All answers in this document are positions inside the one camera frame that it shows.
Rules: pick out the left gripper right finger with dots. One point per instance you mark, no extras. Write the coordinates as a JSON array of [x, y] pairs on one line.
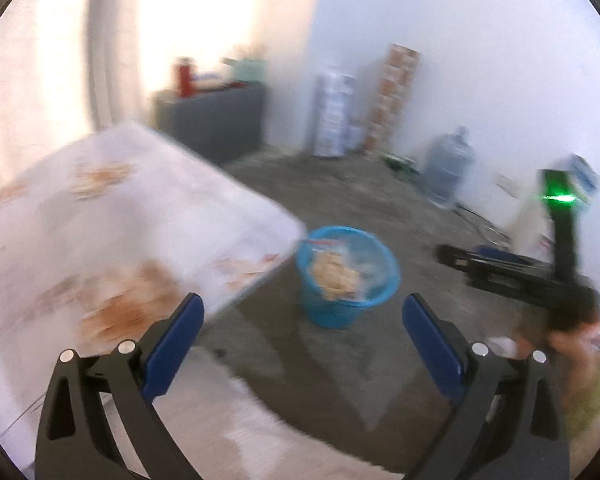
[[505, 421]]

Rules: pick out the beige cloth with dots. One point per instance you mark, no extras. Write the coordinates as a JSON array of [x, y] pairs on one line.
[[334, 279]]

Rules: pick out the cream patterned curtain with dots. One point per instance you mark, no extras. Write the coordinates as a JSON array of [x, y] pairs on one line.
[[69, 68]]

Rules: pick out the red thermos bottle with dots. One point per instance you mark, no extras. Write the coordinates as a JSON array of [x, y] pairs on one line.
[[184, 77]]

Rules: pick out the grey cabinet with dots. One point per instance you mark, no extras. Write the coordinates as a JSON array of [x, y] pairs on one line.
[[221, 125]]

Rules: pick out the person's right hand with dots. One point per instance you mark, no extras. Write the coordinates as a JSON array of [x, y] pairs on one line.
[[577, 347]]

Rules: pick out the blue white patterned box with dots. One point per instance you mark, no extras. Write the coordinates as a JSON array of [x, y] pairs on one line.
[[334, 98]]

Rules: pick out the teal utensil holder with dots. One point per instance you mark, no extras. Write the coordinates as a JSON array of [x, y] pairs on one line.
[[247, 70]]

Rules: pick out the orange patterned roll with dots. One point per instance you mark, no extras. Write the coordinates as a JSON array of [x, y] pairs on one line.
[[396, 78]]

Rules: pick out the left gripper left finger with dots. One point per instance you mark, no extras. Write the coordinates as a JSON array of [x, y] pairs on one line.
[[74, 438]]

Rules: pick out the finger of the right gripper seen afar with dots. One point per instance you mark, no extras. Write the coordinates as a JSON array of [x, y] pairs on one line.
[[457, 258]]

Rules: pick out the floral plastic tablecloth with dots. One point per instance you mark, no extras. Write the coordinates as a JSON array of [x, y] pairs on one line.
[[107, 235]]

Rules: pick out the green sleeve right forearm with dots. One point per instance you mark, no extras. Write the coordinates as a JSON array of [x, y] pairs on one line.
[[583, 406]]

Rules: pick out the water jug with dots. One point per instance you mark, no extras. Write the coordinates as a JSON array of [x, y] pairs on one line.
[[446, 167]]

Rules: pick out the blue plastic trash basket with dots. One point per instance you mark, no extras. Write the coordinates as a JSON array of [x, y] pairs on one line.
[[365, 253]]

